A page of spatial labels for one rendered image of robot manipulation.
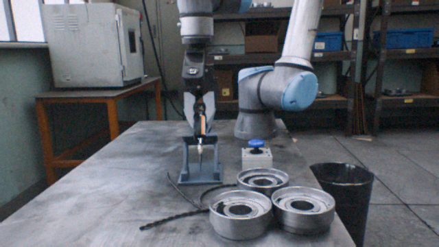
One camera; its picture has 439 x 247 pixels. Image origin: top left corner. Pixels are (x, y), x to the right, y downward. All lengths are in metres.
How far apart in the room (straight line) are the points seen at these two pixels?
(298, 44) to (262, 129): 0.29
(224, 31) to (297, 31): 3.57
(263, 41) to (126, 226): 3.56
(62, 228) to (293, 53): 0.73
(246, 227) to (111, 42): 2.39
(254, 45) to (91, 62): 1.93
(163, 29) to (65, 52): 1.77
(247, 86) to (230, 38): 3.51
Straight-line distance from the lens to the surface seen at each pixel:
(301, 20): 1.05
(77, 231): 0.65
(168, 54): 4.42
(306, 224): 0.57
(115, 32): 2.79
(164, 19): 4.44
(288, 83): 0.98
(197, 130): 0.79
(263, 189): 0.65
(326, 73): 4.73
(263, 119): 1.10
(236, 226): 0.54
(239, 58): 3.98
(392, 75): 5.00
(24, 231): 0.70
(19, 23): 3.13
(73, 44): 2.91
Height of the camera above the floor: 1.10
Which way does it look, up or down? 13 degrees down
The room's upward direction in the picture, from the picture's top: 2 degrees counter-clockwise
